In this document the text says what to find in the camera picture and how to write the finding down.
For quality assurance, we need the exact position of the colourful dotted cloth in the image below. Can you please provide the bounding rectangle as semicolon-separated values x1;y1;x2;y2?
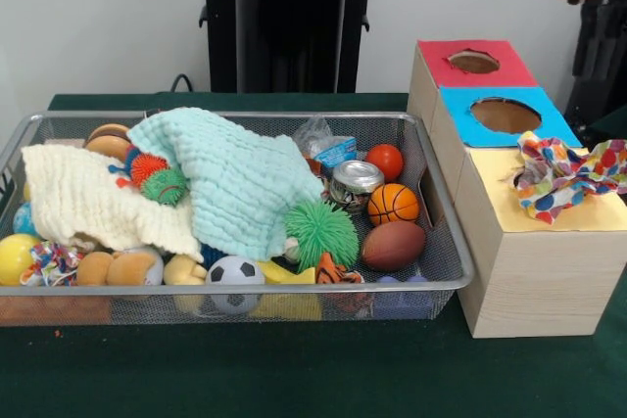
512;129;627;226

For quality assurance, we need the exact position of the mint green muslin cloth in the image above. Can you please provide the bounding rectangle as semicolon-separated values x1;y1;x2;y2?
125;106;327;261

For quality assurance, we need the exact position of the wooden box with three holes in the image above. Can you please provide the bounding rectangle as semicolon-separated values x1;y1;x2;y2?
406;38;627;340

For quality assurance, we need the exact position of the black upright panel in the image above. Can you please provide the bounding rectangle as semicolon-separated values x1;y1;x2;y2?
562;0;627;118

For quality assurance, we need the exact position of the dark green tablecloth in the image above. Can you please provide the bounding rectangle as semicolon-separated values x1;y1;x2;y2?
585;105;627;145
0;92;627;418

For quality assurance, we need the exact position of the red rubber ball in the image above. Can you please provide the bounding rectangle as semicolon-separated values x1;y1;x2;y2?
364;143;406;183

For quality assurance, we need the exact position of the small orange basketball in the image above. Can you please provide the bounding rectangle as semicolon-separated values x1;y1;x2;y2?
366;182;421;228

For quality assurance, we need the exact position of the silver tin can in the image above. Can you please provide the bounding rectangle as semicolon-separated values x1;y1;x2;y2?
328;159;386;216

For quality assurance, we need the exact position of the small brown football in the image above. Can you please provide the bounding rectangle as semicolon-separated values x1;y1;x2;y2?
361;219;427;272

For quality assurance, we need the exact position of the green spiky rubber ball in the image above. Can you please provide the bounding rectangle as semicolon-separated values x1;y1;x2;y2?
282;200;362;275

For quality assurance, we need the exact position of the black and white soccer ball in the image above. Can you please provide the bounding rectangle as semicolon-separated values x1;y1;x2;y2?
204;254;266;316

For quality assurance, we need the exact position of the multicolour spiky caterpillar toy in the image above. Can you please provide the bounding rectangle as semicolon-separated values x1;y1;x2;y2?
107;143;190;207

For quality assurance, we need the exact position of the cream muslin cloth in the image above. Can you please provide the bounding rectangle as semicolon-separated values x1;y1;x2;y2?
20;143;205;262

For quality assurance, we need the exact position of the yellow plastic ball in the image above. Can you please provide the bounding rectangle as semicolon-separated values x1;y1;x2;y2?
0;233;43;288

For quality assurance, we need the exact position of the silver wire mesh bin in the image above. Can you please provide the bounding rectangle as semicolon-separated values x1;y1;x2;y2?
0;111;475;327

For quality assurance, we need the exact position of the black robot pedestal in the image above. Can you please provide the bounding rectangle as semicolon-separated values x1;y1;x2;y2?
188;0;396;94

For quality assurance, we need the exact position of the black cable loop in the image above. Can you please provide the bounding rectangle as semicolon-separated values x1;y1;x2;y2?
169;72;198;93

